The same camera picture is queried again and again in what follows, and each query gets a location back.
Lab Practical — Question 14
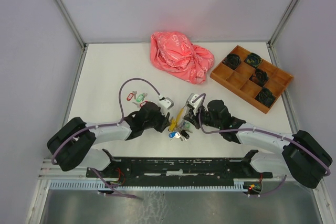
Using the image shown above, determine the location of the key with red tag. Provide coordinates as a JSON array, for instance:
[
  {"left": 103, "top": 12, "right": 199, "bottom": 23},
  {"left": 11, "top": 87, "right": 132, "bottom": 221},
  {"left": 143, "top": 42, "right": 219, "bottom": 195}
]
[
  {"left": 132, "top": 100, "right": 148, "bottom": 108},
  {"left": 127, "top": 91, "right": 137, "bottom": 101}
]

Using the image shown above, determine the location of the black roll middle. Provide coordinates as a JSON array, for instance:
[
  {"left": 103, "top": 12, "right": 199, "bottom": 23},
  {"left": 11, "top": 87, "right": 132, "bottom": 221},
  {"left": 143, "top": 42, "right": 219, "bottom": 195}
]
[{"left": 249, "top": 68, "right": 269, "bottom": 87}]

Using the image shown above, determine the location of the black roll bottom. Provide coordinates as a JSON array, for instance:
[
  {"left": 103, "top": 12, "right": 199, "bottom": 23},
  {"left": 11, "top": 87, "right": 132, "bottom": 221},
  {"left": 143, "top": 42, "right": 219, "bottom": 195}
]
[{"left": 255, "top": 88, "right": 276, "bottom": 108}]

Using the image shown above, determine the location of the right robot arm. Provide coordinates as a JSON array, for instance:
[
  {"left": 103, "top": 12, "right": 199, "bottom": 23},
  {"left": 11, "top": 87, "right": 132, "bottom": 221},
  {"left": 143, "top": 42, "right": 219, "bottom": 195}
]
[{"left": 184, "top": 97, "right": 332, "bottom": 189}]

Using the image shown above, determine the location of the metal keyring with keys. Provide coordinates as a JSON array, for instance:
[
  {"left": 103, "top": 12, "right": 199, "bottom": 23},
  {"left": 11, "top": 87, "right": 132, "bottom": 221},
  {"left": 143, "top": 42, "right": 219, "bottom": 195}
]
[{"left": 168, "top": 106, "right": 192, "bottom": 142}]

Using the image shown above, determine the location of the wooden compartment tray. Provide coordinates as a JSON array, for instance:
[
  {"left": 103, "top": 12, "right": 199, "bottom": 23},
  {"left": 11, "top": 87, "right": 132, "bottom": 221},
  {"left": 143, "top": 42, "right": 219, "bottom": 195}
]
[{"left": 210, "top": 46, "right": 293, "bottom": 114}]

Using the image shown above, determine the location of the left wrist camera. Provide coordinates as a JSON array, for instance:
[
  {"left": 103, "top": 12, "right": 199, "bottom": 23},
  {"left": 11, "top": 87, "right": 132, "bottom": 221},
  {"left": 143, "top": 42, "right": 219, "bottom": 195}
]
[{"left": 159, "top": 95, "right": 174, "bottom": 110}]

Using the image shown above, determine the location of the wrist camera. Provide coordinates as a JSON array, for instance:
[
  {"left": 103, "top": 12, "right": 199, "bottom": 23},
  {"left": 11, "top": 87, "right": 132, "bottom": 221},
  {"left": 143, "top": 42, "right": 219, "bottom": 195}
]
[
  {"left": 185, "top": 93, "right": 206, "bottom": 114},
  {"left": 159, "top": 95, "right": 174, "bottom": 110}
]

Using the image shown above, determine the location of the black roll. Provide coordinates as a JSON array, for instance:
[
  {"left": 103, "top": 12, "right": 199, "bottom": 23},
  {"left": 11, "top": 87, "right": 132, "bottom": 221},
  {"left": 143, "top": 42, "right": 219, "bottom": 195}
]
[
  {"left": 222, "top": 54, "right": 241, "bottom": 70},
  {"left": 244, "top": 52, "right": 263, "bottom": 69},
  {"left": 255, "top": 88, "right": 276, "bottom": 108},
  {"left": 249, "top": 68, "right": 269, "bottom": 87}
]

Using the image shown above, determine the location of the aluminium frame rail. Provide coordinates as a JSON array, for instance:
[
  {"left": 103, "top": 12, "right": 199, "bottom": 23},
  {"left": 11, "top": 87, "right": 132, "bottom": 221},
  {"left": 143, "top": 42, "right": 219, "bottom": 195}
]
[{"left": 38, "top": 158, "right": 90, "bottom": 180}]

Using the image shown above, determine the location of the pink crumpled cloth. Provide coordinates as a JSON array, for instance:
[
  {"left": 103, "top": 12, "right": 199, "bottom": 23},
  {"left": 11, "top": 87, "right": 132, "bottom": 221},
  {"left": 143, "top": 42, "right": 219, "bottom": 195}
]
[{"left": 150, "top": 31, "right": 215, "bottom": 84}]

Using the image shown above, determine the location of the black roll top left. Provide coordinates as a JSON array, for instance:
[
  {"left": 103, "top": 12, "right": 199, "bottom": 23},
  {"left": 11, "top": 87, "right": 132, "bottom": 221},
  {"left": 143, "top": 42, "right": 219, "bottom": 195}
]
[{"left": 222, "top": 54, "right": 241, "bottom": 70}]

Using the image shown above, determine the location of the black roll top right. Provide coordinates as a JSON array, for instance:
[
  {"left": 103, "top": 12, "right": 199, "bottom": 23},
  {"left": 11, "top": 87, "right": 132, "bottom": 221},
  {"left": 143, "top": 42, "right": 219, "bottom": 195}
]
[{"left": 244, "top": 52, "right": 263, "bottom": 69}]

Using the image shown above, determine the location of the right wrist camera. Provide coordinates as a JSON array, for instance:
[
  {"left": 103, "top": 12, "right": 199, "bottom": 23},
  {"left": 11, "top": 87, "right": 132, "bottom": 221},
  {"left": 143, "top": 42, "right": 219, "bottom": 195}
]
[{"left": 185, "top": 93, "right": 206, "bottom": 114}]

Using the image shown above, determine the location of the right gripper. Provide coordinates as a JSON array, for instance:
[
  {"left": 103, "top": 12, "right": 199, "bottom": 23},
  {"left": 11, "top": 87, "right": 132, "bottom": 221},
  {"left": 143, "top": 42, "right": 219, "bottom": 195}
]
[{"left": 183, "top": 104, "right": 221, "bottom": 130}]

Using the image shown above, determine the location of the key with red tag lower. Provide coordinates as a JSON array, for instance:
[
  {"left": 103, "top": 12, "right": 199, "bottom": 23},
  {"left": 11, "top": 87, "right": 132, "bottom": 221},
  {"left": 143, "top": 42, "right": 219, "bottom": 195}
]
[{"left": 132, "top": 100, "right": 148, "bottom": 108}]

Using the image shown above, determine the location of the key with green tag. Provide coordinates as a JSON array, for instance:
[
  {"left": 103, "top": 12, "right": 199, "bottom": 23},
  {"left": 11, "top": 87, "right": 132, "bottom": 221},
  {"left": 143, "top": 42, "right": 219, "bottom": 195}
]
[{"left": 136, "top": 93, "right": 148, "bottom": 103}]

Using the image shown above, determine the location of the white cable duct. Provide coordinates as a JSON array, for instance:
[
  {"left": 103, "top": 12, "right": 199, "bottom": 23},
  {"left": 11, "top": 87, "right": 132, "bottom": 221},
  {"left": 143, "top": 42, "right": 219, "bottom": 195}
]
[{"left": 49, "top": 179, "right": 247, "bottom": 192}]

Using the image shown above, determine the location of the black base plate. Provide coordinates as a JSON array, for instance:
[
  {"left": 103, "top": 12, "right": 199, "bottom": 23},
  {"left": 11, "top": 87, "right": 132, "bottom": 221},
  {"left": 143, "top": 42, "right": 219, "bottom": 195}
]
[{"left": 98, "top": 157, "right": 273, "bottom": 186}]

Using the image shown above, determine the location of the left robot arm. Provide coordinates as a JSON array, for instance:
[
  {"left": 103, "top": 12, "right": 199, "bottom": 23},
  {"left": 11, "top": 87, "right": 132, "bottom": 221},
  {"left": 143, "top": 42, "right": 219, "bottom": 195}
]
[{"left": 47, "top": 99, "right": 174, "bottom": 177}]

